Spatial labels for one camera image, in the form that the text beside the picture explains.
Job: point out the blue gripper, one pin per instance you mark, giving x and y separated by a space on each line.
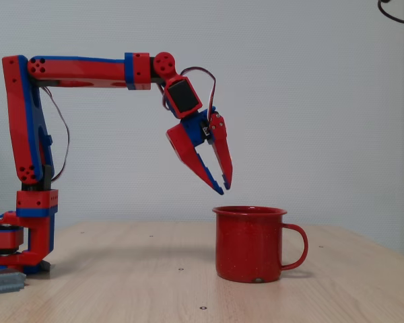
192 135

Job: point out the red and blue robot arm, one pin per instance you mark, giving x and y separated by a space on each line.
20 117

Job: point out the red enamel mug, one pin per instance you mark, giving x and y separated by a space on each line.
249 245

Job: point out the grey metal table clamp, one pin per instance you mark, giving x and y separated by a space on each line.
6 281

